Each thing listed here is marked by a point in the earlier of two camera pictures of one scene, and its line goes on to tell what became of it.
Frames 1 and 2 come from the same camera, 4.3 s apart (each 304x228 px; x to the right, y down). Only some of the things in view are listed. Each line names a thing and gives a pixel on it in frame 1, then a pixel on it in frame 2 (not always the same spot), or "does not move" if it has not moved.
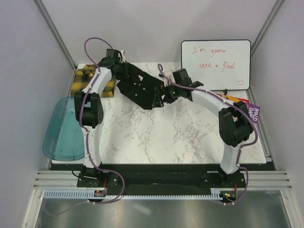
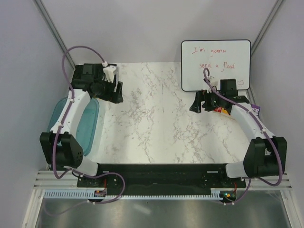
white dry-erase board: x=219 y=65 does not move
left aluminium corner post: x=49 y=21 does not move
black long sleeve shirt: x=139 y=87 to x=84 y=74
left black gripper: x=125 y=74 to x=112 y=96
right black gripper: x=160 y=91 to x=202 y=95
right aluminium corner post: x=277 y=5 does not move
